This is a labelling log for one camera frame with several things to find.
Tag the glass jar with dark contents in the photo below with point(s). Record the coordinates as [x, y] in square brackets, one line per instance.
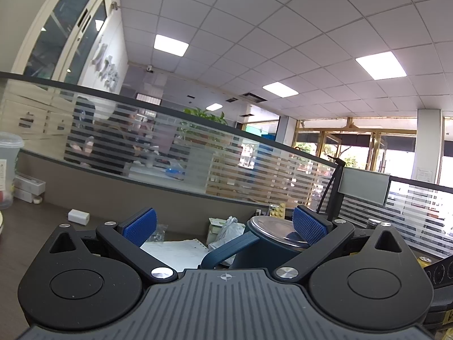
[373, 224]

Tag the blue vacuum bottle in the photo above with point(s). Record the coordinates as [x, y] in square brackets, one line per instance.
[260, 255]

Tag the long white box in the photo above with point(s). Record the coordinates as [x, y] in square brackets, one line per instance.
[30, 183]
[24, 196]

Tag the ceiling security camera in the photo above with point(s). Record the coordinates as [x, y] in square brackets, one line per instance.
[150, 68]

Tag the small clear plastic bag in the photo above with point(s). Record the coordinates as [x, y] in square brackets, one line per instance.
[161, 233]

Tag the yellow drink can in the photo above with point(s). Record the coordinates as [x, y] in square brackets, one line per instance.
[424, 259]

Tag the crumpled white plastic bag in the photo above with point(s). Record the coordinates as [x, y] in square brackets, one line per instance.
[230, 232]

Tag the white bowl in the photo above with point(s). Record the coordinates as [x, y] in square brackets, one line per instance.
[1, 223]

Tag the clear plastic drink cup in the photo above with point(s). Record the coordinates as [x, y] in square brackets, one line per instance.
[9, 173]

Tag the grey partition panel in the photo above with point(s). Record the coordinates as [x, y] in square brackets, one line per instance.
[364, 184]

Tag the yellow toy brick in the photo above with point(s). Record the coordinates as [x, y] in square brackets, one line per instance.
[278, 210]

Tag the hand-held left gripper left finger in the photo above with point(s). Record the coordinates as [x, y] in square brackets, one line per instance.
[139, 227]

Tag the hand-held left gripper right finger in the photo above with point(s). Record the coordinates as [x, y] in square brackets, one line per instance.
[309, 227]

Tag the wall sign lettering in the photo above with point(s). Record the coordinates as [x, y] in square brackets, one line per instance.
[108, 71]

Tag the square ceiling light panel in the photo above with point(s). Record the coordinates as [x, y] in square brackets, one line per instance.
[280, 89]
[171, 45]
[381, 65]
[214, 106]

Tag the green and white box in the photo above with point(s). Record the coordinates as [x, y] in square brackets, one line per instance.
[215, 224]

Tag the striped glass desk partition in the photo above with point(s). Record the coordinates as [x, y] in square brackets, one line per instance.
[177, 148]

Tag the white paper sheet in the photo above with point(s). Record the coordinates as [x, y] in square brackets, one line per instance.
[177, 253]

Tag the white charger adapter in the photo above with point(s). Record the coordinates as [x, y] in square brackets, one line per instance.
[78, 216]

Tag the black mesh pen holder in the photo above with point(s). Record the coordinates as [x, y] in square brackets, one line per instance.
[261, 213]

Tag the white notice paper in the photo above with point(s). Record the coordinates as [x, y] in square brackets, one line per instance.
[424, 174]

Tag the green potted plant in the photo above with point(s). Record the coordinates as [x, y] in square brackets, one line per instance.
[208, 115]

